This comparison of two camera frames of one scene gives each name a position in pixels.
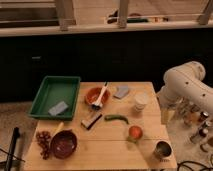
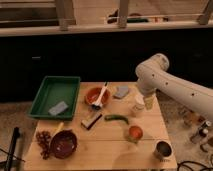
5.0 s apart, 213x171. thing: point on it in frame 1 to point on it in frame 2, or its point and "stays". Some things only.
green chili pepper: x=116 y=117 stays
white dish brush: x=98 y=104 stays
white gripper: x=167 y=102 to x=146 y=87
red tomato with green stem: x=135 y=133 stays
